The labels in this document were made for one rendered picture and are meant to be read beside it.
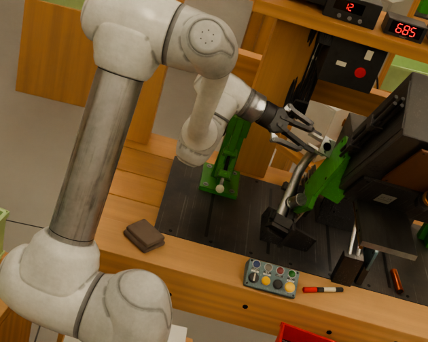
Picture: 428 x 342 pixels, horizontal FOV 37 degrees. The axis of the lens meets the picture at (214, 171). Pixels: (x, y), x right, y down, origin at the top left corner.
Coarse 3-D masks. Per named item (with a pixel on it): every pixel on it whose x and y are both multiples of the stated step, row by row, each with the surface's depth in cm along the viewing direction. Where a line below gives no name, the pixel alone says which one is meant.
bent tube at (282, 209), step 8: (320, 144) 196; (328, 144) 194; (320, 152) 192; (328, 152) 193; (304, 160) 203; (296, 168) 204; (304, 168) 204; (296, 176) 203; (288, 184) 204; (296, 184) 203; (288, 192) 202; (280, 208) 200; (288, 208) 201
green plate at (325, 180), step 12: (336, 156) 188; (348, 156) 181; (324, 168) 192; (336, 168) 184; (312, 180) 197; (324, 180) 188; (336, 180) 187; (312, 192) 192; (324, 192) 190; (336, 192) 190
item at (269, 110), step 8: (272, 104) 189; (264, 112) 187; (272, 112) 188; (280, 112) 191; (256, 120) 190; (264, 120) 188; (272, 120) 190; (280, 120) 191; (272, 128) 190; (280, 128) 191
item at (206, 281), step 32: (128, 224) 190; (128, 256) 179; (160, 256) 183; (192, 256) 186; (224, 256) 190; (192, 288) 183; (224, 288) 182; (352, 288) 194; (224, 320) 189; (256, 320) 188; (288, 320) 186; (320, 320) 185; (352, 320) 184; (384, 320) 186; (416, 320) 190
